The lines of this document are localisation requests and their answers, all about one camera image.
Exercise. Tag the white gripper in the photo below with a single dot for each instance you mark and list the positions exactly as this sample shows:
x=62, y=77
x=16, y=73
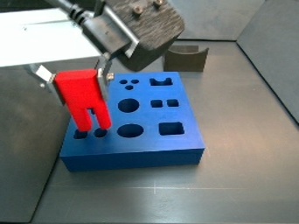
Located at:
x=41, y=36

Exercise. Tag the red two-pronged peg block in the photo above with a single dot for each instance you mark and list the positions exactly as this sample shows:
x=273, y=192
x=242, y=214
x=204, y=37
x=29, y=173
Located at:
x=80, y=92

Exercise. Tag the blue foam shape board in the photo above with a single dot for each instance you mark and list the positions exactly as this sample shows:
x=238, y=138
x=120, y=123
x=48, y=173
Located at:
x=153, y=131

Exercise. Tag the black curved holder stand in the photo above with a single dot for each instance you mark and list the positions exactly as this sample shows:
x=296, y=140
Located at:
x=184, y=58

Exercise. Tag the black camera mount with cable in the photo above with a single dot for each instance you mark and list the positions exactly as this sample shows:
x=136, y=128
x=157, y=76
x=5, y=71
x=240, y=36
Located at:
x=129, y=30

